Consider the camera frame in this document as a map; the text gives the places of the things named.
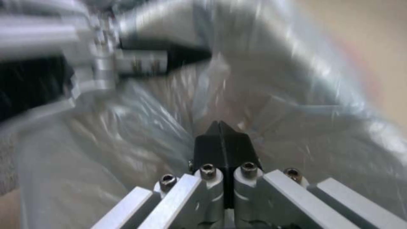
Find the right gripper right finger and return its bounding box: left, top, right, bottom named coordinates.
left=220, top=121, right=407, bottom=229

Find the translucent plastic garbage bag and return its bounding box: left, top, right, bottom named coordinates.
left=0, top=0, right=407, bottom=229

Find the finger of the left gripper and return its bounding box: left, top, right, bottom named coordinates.
left=0, top=0, right=208, bottom=57
left=65, top=44, right=212, bottom=108

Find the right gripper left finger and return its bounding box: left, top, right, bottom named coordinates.
left=92, top=121, right=226, bottom=229

